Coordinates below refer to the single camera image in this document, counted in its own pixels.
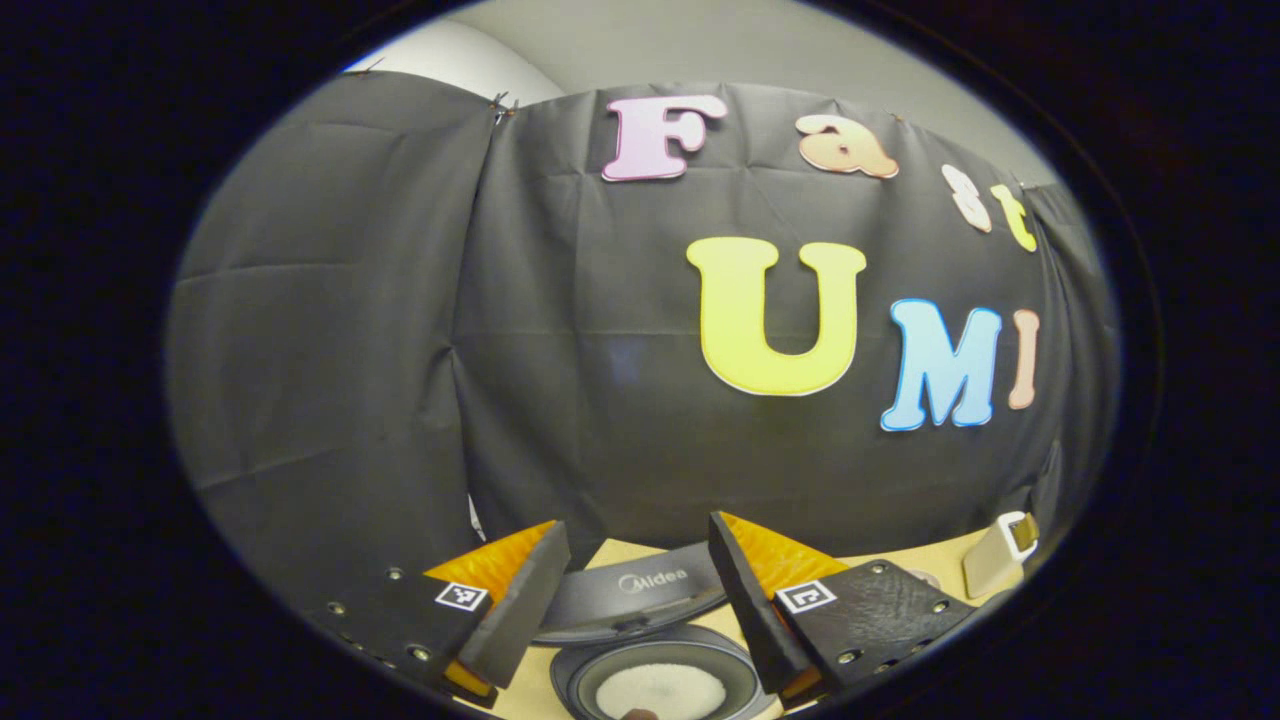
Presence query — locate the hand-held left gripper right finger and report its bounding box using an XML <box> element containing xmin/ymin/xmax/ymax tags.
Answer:
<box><xmin>708</xmin><ymin>510</ymin><xmax>976</xmax><ymax>709</ymax></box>

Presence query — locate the white toaster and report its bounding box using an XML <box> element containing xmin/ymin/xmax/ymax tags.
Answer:
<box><xmin>962</xmin><ymin>511</ymin><xmax>1041</xmax><ymax>600</ymax></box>

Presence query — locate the white rice heap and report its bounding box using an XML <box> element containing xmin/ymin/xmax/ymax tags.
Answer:
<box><xmin>596</xmin><ymin>663</ymin><xmax>728</xmax><ymax>720</ymax></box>

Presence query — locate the black backdrop cloth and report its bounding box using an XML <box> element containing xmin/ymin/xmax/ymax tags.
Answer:
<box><xmin>165</xmin><ymin>70</ymin><xmax>1121</xmax><ymax>611</ymax></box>

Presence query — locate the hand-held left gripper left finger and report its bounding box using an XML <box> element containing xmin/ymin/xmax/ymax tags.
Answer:
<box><xmin>320</xmin><ymin>520</ymin><xmax>571</xmax><ymax>709</ymax></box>

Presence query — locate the dark grey rice cooker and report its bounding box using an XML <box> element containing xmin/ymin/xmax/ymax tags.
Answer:
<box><xmin>533</xmin><ymin>540</ymin><xmax>779</xmax><ymax>720</ymax></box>

